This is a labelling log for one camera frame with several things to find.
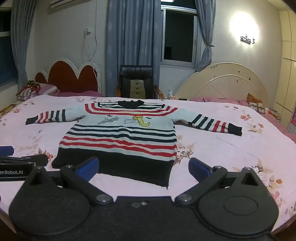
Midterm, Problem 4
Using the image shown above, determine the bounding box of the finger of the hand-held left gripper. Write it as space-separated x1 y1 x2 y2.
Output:
21 154 49 166
0 146 15 156

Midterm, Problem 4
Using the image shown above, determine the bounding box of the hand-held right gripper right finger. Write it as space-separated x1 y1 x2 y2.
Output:
174 158 270 207

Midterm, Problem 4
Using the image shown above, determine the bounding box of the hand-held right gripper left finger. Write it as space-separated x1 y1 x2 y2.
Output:
22 156 114 207

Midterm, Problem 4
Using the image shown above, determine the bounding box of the striped knit sweater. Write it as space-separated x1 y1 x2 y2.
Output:
25 99 243 189

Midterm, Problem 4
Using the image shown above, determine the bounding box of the pink floral bed sheet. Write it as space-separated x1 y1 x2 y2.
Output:
0 95 296 232

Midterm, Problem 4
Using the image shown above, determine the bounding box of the striped pink pillow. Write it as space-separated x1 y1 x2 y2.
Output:
16 80 58 101

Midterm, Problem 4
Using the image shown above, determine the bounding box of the purple bed sheet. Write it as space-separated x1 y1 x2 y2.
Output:
51 90 103 98

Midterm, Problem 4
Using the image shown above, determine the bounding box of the cream round headboard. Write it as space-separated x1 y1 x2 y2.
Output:
174 62 269 107

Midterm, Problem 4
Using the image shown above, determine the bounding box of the orange patterned pillow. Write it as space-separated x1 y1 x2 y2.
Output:
246 93 266 114

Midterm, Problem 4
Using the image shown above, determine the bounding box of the red scalloped headboard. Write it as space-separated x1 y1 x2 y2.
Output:
35 58 103 96

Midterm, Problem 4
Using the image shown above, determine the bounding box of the blue-lit window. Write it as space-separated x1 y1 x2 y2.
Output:
0 7 19 87

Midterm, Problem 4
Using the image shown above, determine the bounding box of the black leather chair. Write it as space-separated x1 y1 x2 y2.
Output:
116 65 164 100

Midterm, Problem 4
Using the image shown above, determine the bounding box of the dark window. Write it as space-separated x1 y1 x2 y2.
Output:
161 8 199 67

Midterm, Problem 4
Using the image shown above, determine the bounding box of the wide blue-grey curtain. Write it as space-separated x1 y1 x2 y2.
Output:
106 0 162 98

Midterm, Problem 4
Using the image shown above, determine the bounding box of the cream wardrobe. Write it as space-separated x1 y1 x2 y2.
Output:
275 9 296 135

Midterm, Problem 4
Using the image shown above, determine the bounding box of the tied blue-grey curtain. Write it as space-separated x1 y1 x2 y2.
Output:
194 0 216 72

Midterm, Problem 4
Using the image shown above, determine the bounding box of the white air conditioner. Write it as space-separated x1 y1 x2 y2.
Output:
50 0 77 9

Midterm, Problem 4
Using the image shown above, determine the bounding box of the white charger cable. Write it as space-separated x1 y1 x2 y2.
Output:
83 28 102 93

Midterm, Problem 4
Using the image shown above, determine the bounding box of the wall lamp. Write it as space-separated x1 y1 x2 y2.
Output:
240 35 256 44

